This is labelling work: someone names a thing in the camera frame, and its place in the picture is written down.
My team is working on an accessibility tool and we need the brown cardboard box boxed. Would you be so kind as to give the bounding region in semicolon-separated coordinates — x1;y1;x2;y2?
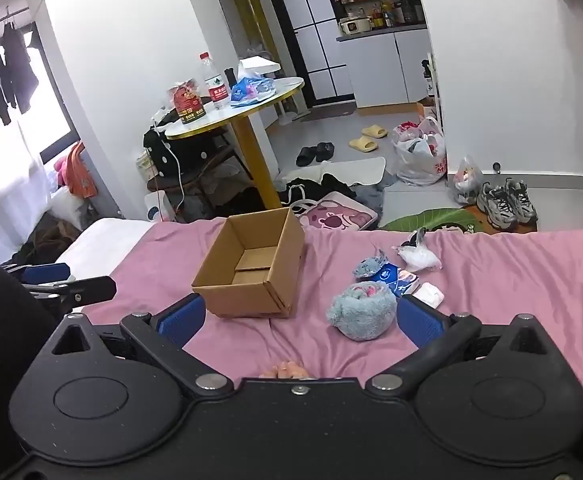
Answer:
192;206;306;319

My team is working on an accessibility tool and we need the black hoodie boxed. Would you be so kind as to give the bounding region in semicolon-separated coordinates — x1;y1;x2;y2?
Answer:
279;172;357;207

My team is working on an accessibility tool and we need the clear water bottle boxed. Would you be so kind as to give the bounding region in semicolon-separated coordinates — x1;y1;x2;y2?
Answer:
199;51;230;111

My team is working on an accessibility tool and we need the white bedding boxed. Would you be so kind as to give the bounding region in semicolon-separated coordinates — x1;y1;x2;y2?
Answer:
56;217;153;281

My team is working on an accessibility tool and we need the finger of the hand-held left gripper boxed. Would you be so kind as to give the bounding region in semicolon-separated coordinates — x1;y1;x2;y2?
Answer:
22;276;118;317
2;260;75;288

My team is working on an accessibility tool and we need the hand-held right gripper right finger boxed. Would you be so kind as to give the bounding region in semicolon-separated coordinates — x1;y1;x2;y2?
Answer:
366;294;565;396

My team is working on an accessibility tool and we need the white shopping bag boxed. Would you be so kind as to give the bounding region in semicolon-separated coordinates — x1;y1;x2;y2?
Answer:
391;116;447;187

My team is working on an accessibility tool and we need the white cable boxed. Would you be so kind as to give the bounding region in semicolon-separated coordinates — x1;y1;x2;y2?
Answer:
152;107;185;221

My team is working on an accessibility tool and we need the person's right hand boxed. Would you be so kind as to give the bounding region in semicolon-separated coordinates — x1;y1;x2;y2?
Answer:
259;360;317;380

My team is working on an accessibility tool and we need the pink bear print case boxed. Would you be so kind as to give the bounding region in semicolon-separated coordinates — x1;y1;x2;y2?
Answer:
289;191;379;231

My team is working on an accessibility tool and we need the clear plastic trash bag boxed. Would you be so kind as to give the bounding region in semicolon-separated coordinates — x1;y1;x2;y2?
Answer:
446;155;485;206

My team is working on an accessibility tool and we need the small white packet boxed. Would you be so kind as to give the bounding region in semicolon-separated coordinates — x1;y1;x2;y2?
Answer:
414;282;445;309

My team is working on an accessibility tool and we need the colourful printed packet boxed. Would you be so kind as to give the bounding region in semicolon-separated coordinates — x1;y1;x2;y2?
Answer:
396;270;420;297

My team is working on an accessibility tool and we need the dark wooden chair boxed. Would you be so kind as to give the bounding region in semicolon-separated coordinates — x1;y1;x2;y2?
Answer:
149;132;252;211

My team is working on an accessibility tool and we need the white rice cooker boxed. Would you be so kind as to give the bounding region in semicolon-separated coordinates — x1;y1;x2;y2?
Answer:
339;16;373;36

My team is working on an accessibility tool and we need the round table with yellow leg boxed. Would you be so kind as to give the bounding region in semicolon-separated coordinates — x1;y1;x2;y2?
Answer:
164;76;306;211

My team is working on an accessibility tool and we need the dark clothes pile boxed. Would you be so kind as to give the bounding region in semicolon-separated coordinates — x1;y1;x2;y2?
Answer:
18;220;83;267

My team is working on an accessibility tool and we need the grey sneaker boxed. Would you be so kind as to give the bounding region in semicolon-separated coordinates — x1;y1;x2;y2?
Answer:
476;182;520;232
504;177;539;225

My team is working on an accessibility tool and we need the black polka dot bag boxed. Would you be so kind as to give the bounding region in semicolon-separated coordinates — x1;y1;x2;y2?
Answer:
143;115;213;177

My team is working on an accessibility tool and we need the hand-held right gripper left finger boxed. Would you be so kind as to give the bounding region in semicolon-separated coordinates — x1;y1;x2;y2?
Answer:
46;294;235;396

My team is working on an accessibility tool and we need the clear bag with black cloth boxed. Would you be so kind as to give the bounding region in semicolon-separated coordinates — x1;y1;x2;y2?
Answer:
391;227;443;273

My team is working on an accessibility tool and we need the white kitchen cabinet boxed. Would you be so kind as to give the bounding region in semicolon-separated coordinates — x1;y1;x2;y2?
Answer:
336;27;435;109

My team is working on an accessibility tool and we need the green leaf cartoon rug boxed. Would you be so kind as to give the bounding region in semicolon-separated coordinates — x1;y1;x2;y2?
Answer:
379;207;488;235

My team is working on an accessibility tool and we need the orange garment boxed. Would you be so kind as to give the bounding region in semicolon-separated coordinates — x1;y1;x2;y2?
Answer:
66;141;99;200

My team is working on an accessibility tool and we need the blue plastic packet on table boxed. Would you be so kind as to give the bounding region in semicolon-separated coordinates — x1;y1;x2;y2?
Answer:
230;74;276;107

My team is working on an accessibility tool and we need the grey-blue fluffy plush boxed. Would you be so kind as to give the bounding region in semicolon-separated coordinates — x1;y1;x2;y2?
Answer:
325;281;397;342

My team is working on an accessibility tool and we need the small grey plush item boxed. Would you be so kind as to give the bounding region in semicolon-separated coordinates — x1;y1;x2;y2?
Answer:
354;255;390;281

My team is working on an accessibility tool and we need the black grid sliding door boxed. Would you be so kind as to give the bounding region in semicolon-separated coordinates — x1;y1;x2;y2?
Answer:
256;0;358;109

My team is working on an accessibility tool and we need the white small appliance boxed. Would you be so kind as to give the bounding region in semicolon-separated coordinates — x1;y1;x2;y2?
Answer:
144;191;177;224

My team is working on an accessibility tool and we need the blue tissue packet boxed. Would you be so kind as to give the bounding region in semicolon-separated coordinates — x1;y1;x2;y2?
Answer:
371;265;400;294

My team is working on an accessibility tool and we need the white tissue box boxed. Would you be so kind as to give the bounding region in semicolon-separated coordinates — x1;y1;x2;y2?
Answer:
239;55;282;79

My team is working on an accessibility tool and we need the row of hanging dark clothes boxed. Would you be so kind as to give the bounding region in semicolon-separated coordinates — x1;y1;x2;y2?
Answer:
0;21;40;145

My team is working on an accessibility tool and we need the grey fluffy rug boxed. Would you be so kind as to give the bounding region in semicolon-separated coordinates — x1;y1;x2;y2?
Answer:
350;180;387;222

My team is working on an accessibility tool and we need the pink bed sheet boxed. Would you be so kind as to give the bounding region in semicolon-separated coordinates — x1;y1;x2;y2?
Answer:
79;215;583;398

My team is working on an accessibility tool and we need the white narrow shelf rack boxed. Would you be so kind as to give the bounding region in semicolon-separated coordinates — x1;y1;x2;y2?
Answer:
424;52;445;127

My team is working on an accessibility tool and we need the white floor mat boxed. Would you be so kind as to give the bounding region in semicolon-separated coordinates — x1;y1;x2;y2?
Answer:
276;156;387;192

